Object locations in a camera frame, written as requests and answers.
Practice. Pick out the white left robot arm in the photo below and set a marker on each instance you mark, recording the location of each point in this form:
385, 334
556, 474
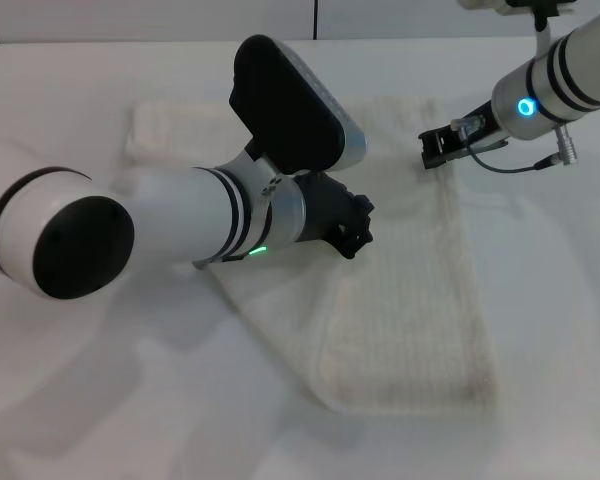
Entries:
145, 225

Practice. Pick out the clear network plug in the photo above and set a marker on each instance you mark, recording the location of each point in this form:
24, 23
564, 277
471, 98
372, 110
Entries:
467, 125

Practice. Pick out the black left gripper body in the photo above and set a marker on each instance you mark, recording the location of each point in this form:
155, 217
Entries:
327, 210

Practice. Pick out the white ribbed towel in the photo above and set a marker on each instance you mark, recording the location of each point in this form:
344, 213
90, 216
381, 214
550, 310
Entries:
410, 280

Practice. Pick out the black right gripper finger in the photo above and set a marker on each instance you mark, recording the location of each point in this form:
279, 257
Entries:
435, 147

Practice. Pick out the black silver wrist camera box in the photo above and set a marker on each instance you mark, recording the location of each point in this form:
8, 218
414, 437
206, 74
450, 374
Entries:
290, 105

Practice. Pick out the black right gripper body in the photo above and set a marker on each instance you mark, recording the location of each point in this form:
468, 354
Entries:
472, 140

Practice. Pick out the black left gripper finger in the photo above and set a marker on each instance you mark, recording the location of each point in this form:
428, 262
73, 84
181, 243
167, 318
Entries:
352, 244
364, 210

